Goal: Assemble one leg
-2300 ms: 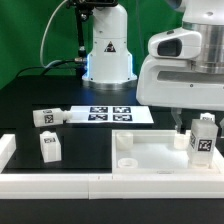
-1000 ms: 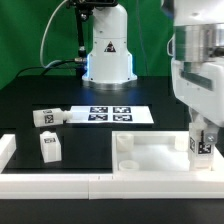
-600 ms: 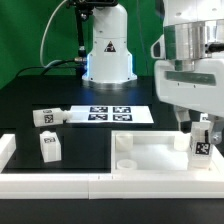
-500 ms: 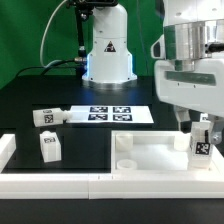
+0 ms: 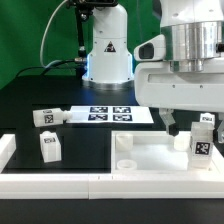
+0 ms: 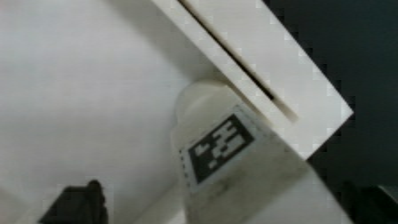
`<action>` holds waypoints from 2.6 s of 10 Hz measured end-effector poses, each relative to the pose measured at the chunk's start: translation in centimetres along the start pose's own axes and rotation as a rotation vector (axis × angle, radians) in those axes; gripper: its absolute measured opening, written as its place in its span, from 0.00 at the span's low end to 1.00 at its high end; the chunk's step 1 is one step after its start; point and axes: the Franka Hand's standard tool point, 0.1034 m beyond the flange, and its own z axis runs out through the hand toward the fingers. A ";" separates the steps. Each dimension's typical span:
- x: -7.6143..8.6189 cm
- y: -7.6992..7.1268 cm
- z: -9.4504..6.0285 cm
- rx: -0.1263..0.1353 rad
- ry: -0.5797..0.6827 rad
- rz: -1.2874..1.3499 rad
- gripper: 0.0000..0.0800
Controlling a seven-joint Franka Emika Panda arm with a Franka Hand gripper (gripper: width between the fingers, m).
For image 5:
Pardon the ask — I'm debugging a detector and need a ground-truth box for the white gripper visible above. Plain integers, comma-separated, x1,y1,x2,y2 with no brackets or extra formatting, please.
134,61,224,144

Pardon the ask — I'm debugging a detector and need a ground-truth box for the white square tabletop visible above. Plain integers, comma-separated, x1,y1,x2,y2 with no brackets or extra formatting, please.
111,131,223,173

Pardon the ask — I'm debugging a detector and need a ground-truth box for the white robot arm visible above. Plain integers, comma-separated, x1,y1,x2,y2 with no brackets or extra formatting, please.
134,0,224,143

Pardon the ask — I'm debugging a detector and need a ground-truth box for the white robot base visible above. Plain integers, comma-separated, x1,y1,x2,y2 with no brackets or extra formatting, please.
82,4,134,90

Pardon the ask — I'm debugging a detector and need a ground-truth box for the white marker sheet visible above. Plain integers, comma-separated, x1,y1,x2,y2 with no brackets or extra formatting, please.
68,106,154,124

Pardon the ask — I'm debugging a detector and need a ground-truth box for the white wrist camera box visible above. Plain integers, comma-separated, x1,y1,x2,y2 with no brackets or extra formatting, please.
134,34,166,62

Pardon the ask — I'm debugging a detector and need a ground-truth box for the grey cable loop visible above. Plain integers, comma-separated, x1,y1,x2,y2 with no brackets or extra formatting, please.
39,0,69,69

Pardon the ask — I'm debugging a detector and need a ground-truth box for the white U-shaped fence frame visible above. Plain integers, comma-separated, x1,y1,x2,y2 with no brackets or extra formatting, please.
0,130,224,200

